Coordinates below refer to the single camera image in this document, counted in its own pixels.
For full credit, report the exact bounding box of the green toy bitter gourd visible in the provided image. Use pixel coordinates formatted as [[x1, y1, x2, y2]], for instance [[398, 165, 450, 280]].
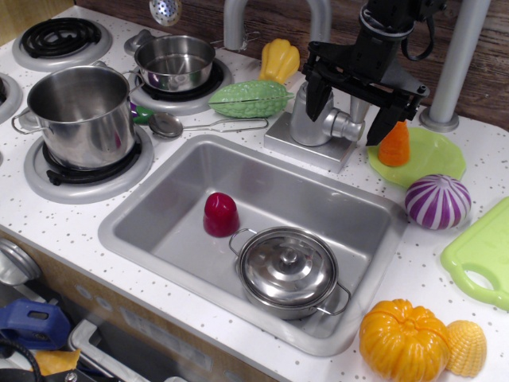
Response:
[[208, 80, 293, 118]]

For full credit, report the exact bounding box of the stove burner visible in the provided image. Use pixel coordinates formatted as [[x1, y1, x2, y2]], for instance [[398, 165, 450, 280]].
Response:
[[130, 59, 233, 116], [12, 18, 112, 72], [24, 127, 153, 205], [0, 73, 23, 123]]

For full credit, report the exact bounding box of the red toy pepper piece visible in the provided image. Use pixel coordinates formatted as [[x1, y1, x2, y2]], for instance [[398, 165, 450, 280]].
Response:
[[203, 193, 240, 237]]

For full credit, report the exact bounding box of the back right stove burner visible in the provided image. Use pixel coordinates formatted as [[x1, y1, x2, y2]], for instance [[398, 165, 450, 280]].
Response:
[[130, 59, 233, 116]]

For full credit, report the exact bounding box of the small lidded steel pot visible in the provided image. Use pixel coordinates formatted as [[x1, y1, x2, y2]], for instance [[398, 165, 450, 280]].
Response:
[[228, 227, 352, 321]]

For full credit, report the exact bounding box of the black cable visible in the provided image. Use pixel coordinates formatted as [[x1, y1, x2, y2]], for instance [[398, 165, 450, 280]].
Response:
[[0, 337, 44, 382]]

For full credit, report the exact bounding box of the light green cutting board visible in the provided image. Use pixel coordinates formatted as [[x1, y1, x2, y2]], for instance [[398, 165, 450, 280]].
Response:
[[441, 197, 508, 310]]

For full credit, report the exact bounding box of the light green toy plate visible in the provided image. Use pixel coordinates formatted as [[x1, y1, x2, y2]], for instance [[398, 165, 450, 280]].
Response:
[[367, 127, 466, 189]]

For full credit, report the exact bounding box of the yellow toy bell pepper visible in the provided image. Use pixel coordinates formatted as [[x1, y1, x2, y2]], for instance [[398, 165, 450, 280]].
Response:
[[258, 38, 301, 84]]

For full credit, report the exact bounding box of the grey vertical post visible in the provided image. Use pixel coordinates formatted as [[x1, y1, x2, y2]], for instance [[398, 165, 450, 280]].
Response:
[[419, 0, 491, 133]]

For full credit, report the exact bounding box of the orange toy carrot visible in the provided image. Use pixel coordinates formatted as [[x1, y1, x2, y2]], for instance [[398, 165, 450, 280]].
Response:
[[378, 122, 410, 167]]

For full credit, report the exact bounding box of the small steel saucepan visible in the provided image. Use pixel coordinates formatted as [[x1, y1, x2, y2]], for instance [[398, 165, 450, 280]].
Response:
[[124, 30, 216, 93]]

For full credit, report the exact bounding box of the yellow cloth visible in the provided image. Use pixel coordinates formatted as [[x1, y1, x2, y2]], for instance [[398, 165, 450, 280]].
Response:
[[34, 349, 81, 376]]

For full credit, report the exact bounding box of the hanging perforated steel ladle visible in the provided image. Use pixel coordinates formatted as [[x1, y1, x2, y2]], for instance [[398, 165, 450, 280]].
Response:
[[149, 0, 183, 27]]

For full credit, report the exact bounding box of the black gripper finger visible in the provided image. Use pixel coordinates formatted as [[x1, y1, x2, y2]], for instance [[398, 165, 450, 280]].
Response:
[[305, 71, 331, 122], [366, 105, 405, 146]]

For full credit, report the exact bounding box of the front stove burner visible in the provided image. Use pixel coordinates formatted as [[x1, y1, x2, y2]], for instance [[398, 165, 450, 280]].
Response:
[[24, 127, 153, 205]]

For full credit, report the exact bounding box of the silver oven knob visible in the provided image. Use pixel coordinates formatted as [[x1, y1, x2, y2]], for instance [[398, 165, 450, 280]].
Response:
[[1, 238, 42, 287]]

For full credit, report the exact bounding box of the purple striped toy onion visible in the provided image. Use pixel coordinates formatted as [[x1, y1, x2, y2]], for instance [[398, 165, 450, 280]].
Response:
[[405, 174, 472, 230]]

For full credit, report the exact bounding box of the silver toy faucet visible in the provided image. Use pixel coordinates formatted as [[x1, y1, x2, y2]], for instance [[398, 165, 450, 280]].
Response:
[[222, 0, 371, 175]]

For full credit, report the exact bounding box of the silver faucet lever handle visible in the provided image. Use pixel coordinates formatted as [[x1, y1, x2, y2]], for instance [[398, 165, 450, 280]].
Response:
[[349, 95, 371, 124]]

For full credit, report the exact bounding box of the purple toy eggplant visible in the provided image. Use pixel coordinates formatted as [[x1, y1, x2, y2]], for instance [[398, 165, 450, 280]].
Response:
[[130, 103, 154, 125]]

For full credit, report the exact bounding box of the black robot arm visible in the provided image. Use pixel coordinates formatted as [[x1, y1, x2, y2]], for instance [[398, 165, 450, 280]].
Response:
[[303, 1, 446, 146]]

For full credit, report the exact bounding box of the small steel strainer spoon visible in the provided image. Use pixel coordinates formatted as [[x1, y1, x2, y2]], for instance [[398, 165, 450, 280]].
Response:
[[148, 112, 269, 140]]

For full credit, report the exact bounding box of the far left stove burner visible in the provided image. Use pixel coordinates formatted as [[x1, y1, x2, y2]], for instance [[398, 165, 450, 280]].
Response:
[[0, 73, 23, 123]]

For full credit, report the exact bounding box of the large steel pot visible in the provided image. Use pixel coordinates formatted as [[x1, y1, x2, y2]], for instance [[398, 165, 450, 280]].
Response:
[[11, 64, 136, 171]]

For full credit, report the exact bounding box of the back left stove burner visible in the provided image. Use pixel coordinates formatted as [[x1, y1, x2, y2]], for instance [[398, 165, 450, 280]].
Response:
[[12, 18, 112, 72]]

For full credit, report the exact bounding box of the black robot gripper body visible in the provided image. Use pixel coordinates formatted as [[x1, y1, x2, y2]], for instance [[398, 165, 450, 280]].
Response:
[[303, 21, 429, 108]]

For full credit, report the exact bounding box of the yellow toy corn piece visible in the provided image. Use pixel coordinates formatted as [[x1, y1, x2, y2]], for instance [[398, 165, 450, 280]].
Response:
[[446, 320, 487, 377]]

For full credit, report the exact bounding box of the orange toy pumpkin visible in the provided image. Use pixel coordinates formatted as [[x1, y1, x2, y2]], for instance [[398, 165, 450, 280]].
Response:
[[359, 299, 450, 381]]

